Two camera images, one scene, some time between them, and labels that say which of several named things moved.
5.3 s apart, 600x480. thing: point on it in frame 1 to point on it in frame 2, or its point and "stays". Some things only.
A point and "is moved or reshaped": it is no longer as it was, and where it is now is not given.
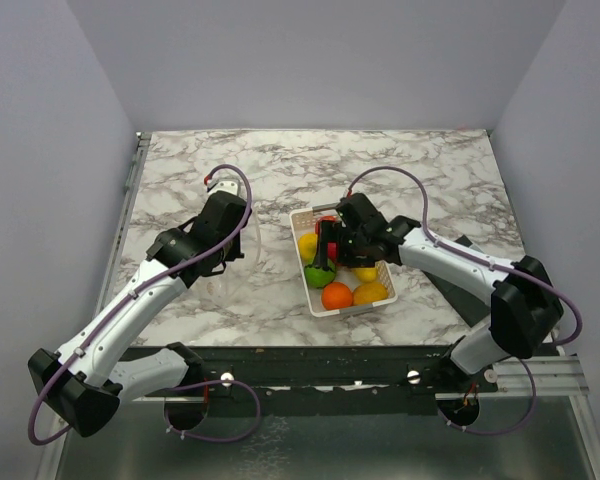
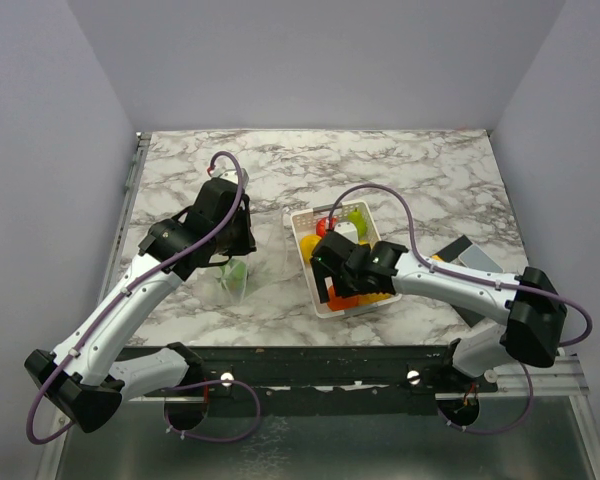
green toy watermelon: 317,277 is moved or reshaped
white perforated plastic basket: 303,222 stays
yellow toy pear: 307,244 stays
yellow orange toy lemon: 369,292 stays
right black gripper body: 352,250 to 342,283
